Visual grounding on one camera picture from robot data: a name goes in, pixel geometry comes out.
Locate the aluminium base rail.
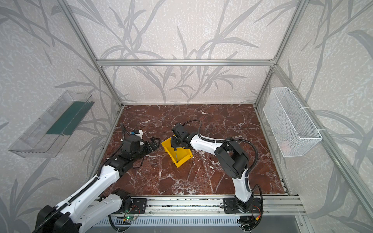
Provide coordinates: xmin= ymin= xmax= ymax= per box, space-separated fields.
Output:
xmin=62 ymin=195 xmax=307 ymax=217

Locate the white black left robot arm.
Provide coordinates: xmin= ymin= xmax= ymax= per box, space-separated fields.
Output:
xmin=34 ymin=133 xmax=161 ymax=233

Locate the white wire mesh basket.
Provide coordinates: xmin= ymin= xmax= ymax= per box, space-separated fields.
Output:
xmin=263 ymin=87 xmax=322 ymax=157

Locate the yellow plastic bin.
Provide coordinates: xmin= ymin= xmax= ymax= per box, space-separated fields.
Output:
xmin=161 ymin=138 xmax=193 ymax=168

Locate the black yellow screwdriver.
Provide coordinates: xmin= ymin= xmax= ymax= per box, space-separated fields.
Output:
xmin=174 ymin=148 xmax=178 ymax=163

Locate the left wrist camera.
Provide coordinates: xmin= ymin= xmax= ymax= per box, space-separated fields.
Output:
xmin=127 ymin=130 xmax=144 ymax=146

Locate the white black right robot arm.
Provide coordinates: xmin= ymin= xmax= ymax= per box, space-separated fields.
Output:
xmin=171 ymin=119 xmax=259 ymax=213

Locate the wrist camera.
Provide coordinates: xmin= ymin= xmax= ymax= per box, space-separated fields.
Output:
xmin=172 ymin=123 xmax=187 ymax=137
xmin=127 ymin=130 xmax=144 ymax=146

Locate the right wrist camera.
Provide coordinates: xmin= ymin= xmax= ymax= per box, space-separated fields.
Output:
xmin=172 ymin=123 xmax=187 ymax=137

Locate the clear plastic wall shelf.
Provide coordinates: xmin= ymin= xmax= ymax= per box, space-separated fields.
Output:
xmin=8 ymin=91 xmax=95 ymax=158

